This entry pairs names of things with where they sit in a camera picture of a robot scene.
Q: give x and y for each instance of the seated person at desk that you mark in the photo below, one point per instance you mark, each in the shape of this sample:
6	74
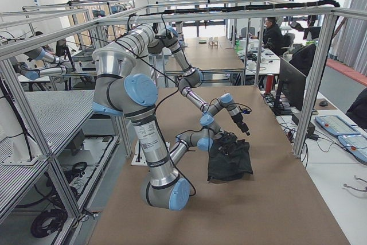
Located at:
272	37

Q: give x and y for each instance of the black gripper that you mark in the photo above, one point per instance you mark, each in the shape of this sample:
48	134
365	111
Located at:
226	136
238	119

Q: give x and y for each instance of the metal reacher grabber tool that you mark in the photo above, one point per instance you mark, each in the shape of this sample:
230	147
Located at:
359	185

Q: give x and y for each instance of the blue grey teach pendant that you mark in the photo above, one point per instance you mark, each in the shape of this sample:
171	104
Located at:
335	125

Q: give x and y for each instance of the black printed t-shirt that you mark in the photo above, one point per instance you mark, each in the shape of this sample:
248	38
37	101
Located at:
229	161

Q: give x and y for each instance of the red bottle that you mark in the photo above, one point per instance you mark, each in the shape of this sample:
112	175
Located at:
269	83

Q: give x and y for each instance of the aluminium cage frame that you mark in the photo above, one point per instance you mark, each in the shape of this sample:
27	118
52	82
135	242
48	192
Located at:
29	143

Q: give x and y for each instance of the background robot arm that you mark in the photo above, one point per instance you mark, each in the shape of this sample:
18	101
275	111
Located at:
54	65

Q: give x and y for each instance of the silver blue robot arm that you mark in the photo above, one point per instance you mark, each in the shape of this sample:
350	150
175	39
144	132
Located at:
119	92
193	76

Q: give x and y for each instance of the black monitor on desk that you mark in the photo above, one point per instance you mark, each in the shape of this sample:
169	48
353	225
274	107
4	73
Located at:
291	83

